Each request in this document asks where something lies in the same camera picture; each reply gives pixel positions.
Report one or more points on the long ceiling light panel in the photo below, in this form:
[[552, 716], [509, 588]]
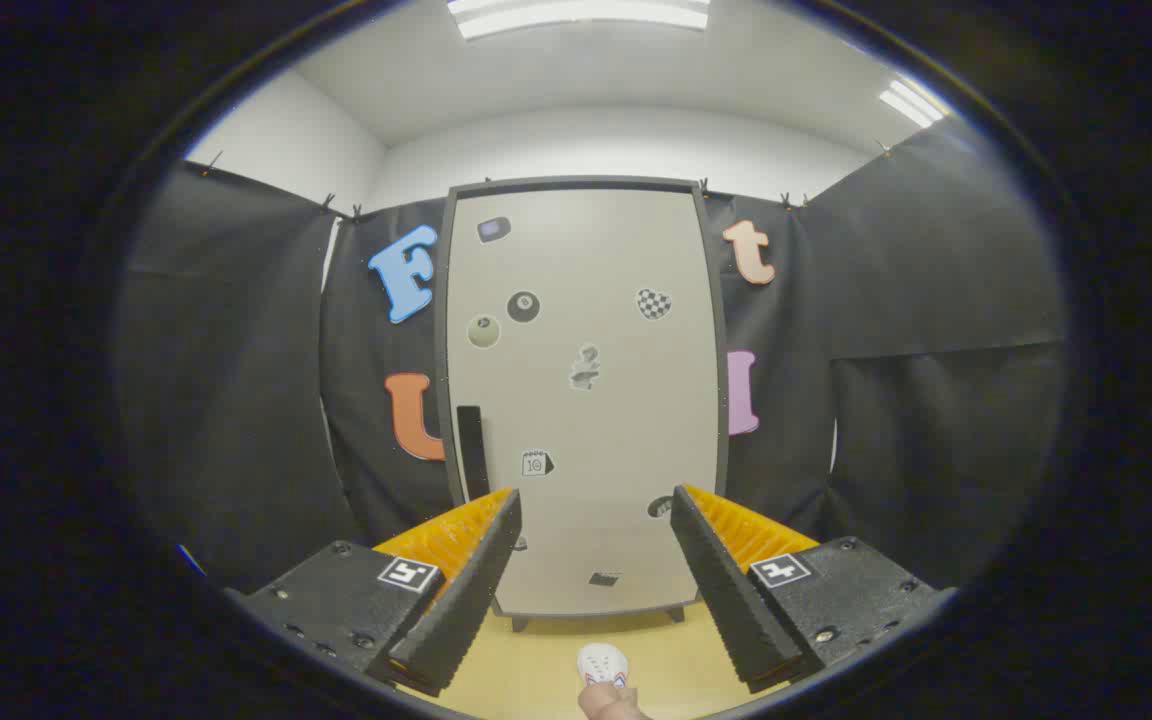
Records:
[[576, 14]]

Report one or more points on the black backdrop cloth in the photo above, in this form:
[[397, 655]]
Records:
[[236, 380]]

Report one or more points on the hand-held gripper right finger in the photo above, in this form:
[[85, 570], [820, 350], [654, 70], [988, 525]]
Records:
[[721, 580]]

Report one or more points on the white shoe with striped side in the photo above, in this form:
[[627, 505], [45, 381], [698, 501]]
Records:
[[602, 662]]

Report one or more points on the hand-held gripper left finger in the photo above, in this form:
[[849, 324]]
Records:
[[481, 570]]

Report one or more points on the small ceiling light panel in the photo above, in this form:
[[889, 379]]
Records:
[[911, 103]]

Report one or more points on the grey shoe cabinet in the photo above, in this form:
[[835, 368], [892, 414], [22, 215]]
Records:
[[576, 183]]

